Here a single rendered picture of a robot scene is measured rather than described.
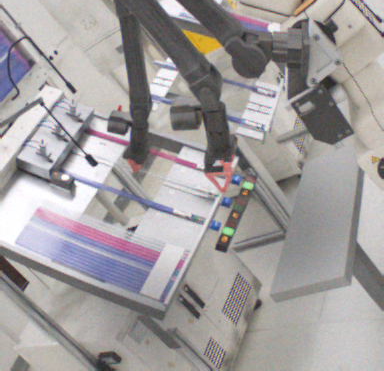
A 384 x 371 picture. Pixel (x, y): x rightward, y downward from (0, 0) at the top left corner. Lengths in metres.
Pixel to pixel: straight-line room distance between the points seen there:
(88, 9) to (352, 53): 1.84
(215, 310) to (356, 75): 1.26
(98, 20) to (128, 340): 1.64
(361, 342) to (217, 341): 0.53
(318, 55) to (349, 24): 0.13
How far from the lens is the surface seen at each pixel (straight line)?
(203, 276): 2.48
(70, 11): 3.20
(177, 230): 2.04
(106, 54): 3.24
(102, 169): 2.20
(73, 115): 2.30
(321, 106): 1.55
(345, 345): 2.42
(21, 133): 2.22
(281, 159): 3.26
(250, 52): 1.34
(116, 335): 2.13
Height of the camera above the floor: 1.66
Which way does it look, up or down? 17 degrees down
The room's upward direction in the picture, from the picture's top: 40 degrees counter-clockwise
